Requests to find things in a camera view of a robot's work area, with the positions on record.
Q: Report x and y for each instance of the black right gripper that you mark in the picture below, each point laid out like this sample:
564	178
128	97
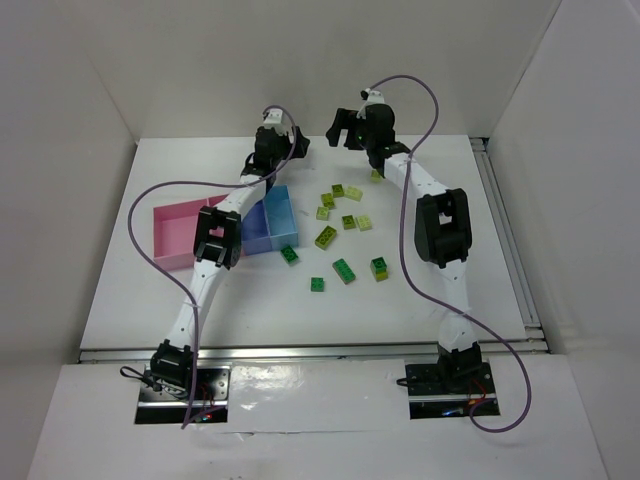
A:
345	129

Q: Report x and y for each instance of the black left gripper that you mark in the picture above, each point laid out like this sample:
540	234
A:
296	145

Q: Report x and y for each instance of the dark green lego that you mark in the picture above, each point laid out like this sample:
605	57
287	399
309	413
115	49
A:
289	255

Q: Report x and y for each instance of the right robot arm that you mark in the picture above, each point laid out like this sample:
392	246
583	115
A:
442	230

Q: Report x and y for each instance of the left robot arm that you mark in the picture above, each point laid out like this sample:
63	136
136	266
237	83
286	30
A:
174	359

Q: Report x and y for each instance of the lone pale lime lego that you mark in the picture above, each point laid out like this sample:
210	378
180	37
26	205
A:
376	177

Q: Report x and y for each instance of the lime sloped lego brick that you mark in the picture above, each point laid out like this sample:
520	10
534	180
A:
353	193

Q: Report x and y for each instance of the lime lego brick upside down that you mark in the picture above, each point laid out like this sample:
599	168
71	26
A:
337	190

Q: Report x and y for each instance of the lime lego brick left edge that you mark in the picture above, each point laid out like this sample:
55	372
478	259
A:
328	200

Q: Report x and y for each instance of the light blue container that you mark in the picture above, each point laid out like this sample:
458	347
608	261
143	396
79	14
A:
280	217

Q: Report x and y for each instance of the pale lime sloped lego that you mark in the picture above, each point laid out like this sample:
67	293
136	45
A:
322	213

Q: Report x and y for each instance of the purple blue container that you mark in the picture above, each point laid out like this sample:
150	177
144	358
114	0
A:
255	231

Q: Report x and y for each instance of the pale lime lego brick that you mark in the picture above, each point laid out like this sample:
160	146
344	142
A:
363	222

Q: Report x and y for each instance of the lime square lego hollow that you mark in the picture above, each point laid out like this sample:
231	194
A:
348	222

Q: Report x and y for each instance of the lime long lego brick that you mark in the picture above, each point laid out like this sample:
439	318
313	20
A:
325	237

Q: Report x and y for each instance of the pink container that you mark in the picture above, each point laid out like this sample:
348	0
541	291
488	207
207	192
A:
175	235

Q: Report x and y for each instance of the lime green stacked lego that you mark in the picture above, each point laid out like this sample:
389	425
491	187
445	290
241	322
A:
379	269

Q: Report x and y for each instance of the green long lego brick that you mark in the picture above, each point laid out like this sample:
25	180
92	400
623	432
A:
344	271

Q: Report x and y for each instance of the green small lego brick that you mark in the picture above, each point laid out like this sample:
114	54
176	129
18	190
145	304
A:
317	284

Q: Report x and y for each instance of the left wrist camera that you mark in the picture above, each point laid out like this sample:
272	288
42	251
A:
273	117

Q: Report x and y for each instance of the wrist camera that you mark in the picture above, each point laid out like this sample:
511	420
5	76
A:
371	96
273	117

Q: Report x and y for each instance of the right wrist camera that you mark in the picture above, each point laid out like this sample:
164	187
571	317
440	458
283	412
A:
371	96

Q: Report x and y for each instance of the aluminium rail right side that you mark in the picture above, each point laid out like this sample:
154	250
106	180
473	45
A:
505	234

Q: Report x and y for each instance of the aluminium rail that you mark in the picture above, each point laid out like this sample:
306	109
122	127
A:
505	234
290	353

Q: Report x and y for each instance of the aluminium rail front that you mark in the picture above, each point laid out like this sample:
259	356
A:
290	353

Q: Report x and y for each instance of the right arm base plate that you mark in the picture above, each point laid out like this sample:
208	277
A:
431	397

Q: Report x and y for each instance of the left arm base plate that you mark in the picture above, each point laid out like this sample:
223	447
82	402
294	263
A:
162	403

